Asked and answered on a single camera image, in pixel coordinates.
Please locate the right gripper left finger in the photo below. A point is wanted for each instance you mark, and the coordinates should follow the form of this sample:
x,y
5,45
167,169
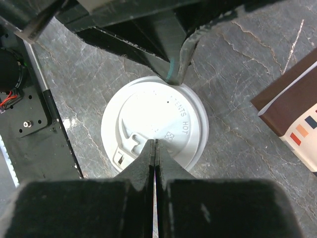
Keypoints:
x,y
137,216

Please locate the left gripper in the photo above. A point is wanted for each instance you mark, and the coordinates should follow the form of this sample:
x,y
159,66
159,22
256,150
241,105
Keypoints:
x,y
142,30

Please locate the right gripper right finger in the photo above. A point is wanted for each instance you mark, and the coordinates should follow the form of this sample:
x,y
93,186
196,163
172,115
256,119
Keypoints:
x,y
166,168

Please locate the white lid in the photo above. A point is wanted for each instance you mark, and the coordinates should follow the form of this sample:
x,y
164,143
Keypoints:
x,y
148,108

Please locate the patchwork placemat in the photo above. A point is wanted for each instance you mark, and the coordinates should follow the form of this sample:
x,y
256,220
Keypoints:
x,y
288,106

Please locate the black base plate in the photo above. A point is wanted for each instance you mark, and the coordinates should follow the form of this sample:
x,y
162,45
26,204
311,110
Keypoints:
x,y
30,124

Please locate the cable duct rail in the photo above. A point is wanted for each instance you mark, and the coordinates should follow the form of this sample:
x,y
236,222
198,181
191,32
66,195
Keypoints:
x,y
9,163

